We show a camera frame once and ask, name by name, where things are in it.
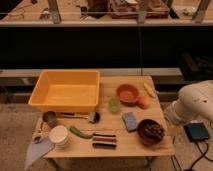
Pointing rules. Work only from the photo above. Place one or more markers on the small metal spoon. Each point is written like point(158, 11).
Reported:
point(39, 134)

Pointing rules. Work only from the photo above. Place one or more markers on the striped black red block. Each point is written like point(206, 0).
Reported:
point(104, 141)

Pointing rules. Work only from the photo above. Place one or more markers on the white paper cup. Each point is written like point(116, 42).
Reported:
point(59, 135)

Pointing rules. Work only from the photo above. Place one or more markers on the black box on floor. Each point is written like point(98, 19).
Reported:
point(196, 132)

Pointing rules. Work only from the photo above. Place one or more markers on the blue sponge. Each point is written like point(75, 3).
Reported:
point(129, 121)

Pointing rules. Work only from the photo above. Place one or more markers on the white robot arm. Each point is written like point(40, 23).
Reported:
point(193, 100)

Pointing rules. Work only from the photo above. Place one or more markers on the grey cloth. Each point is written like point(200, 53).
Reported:
point(37, 150)

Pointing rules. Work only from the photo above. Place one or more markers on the yellow corn cob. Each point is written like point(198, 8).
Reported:
point(149, 90)

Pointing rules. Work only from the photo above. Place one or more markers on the metal cup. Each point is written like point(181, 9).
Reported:
point(50, 119)

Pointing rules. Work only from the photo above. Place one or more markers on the wooden table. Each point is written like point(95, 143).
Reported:
point(128, 144)

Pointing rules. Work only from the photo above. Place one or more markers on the yellow plastic tub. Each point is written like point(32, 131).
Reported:
point(66, 91)

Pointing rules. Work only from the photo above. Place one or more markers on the black handled brush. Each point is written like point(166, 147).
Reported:
point(93, 117)

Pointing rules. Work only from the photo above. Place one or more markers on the dark brown bowl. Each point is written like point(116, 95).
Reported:
point(146, 140)

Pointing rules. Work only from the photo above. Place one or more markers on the green chili pepper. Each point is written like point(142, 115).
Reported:
point(80, 134)

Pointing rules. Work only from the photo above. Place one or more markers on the green plastic cup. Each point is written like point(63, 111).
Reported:
point(114, 105)

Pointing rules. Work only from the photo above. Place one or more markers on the orange bowl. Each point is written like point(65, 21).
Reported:
point(127, 93)

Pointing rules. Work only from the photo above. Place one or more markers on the orange peach fruit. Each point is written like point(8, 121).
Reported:
point(143, 102)

